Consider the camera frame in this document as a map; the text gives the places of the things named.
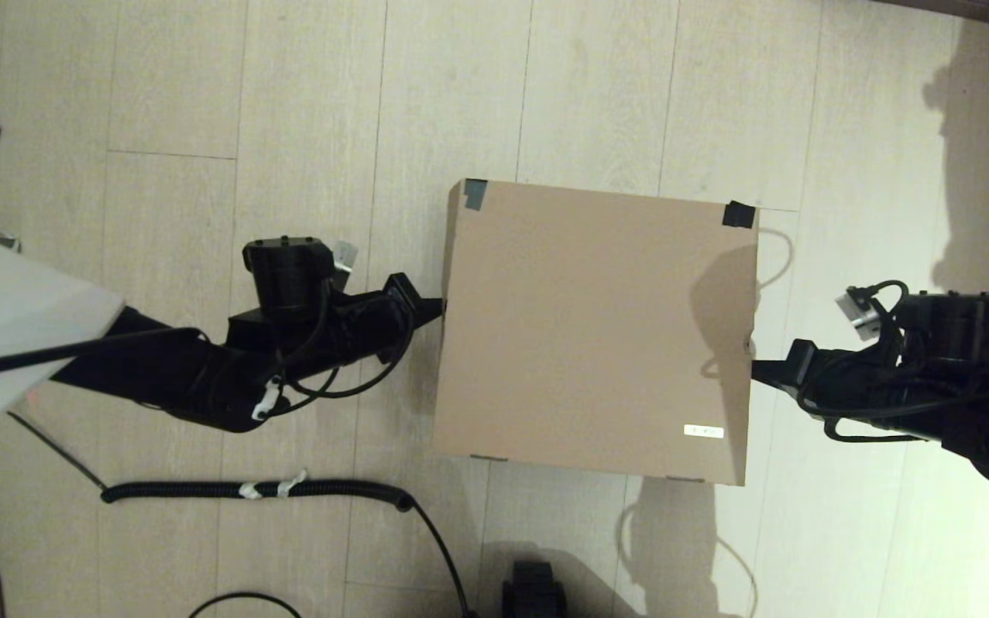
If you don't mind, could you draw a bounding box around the brown cardboard shoe box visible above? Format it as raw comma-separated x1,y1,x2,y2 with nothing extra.
432,178,761,488

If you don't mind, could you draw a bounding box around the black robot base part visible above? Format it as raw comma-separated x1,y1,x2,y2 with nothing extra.
501,561,567,618

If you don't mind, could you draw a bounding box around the white tape strip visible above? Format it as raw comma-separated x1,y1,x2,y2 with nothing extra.
240,470,309,500

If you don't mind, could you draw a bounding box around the dark wooden furniture edge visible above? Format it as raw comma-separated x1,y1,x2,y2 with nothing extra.
877,0,989,35

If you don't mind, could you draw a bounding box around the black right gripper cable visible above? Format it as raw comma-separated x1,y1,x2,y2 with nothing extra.
821,279,989,444

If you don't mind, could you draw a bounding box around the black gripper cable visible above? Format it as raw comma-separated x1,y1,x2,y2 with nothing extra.
821,279,989,444
284,283,416,401

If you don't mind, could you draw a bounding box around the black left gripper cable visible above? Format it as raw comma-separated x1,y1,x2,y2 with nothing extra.
284,283,416,401

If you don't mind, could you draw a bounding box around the white left arm cable clip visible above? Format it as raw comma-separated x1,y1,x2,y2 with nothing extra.
254,376,282,421

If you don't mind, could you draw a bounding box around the black coiled floor cable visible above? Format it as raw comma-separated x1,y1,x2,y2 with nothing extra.
9,412,478,618

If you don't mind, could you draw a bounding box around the black cable loop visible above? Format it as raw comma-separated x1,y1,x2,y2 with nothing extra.
190,591,302,618

